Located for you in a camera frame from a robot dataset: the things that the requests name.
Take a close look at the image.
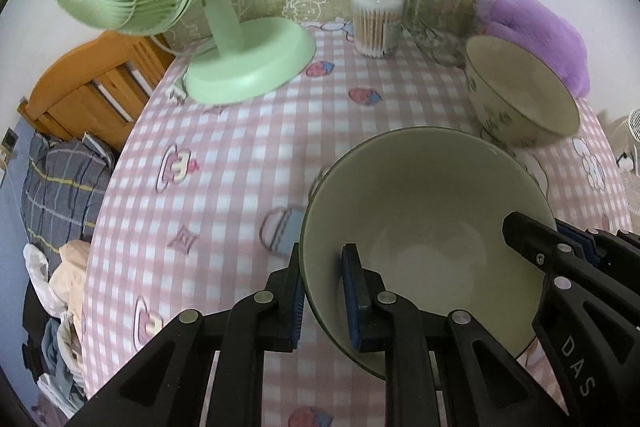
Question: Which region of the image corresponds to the floral bowl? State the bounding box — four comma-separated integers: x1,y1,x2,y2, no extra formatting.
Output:
299,127,554,376
464,36,580,148

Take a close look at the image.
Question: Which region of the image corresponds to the white floor fan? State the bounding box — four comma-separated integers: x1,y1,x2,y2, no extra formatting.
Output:
608,108,640,222

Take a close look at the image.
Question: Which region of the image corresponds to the pile of clothes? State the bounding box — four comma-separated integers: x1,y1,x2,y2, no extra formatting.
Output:
22,239,90,418

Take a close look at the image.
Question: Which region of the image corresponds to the purple plush cushion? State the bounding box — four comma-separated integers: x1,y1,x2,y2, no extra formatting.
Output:
476,0,591,98

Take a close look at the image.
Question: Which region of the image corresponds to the blue plaid pillow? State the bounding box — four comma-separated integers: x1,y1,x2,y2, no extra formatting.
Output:
22,132,117,258

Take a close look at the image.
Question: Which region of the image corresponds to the glass jar black lid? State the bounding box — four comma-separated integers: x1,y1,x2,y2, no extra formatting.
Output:
402,0,495,67

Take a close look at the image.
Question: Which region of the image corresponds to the cotton swab container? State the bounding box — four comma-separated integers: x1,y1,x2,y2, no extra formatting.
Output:
350,0,405,58

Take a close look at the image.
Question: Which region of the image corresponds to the wooden bed headboard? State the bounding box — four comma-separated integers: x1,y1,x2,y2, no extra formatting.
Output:
17,31,174,152

